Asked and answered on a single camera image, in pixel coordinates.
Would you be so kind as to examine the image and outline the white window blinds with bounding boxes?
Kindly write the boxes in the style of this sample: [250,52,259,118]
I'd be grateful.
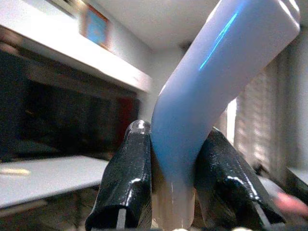
[234,36,308,174]

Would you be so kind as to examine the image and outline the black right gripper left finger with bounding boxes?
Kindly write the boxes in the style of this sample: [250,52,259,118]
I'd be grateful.
[85,119,153,231]

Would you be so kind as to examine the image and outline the blue framed picture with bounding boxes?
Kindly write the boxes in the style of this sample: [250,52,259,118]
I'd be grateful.
[80,4,112,51]

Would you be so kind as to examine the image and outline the white table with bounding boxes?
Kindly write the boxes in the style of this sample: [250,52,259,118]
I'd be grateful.
[0,155,109,209]

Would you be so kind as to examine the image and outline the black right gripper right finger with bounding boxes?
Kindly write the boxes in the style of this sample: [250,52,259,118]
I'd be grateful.
[193,127,287,231]

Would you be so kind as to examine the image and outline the black television screen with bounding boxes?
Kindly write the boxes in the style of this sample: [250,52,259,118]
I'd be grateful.
[0,49,142,162]

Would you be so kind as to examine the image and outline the white wall shelf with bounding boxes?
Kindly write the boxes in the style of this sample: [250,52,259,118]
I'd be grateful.
[0,0,153,92]

